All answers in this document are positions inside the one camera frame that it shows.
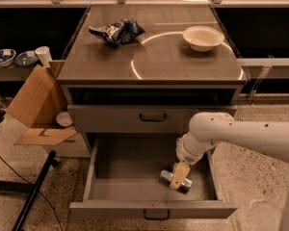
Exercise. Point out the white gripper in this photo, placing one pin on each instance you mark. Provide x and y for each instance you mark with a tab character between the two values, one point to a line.
190	157

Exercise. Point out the silver redbull can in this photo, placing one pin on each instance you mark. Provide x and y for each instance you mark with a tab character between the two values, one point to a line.
165	176

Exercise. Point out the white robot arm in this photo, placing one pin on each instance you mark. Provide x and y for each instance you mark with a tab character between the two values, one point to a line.
207	130

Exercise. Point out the open lower drawer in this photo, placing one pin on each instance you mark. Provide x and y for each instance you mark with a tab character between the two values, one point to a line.
124	182

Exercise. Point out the closed upper drawer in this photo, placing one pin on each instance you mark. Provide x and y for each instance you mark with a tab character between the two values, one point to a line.
137	118

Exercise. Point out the grey drawer cabinet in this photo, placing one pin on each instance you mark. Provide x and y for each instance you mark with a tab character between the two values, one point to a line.
158	68

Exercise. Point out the small white bowl in box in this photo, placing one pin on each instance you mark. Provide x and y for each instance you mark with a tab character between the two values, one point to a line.
64	119

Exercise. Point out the white paper bowl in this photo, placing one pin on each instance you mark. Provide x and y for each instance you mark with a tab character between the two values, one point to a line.
202	38

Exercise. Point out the blue crumpled chip bag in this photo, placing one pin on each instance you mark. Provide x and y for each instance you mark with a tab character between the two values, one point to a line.
120	32

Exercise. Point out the open cardboard box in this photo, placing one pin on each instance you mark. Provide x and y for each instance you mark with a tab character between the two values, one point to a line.
36	106

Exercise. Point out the white paper cup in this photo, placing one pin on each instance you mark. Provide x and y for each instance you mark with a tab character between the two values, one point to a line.
44	55

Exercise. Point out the black pole stand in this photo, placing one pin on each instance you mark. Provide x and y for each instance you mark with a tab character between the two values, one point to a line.
32	189

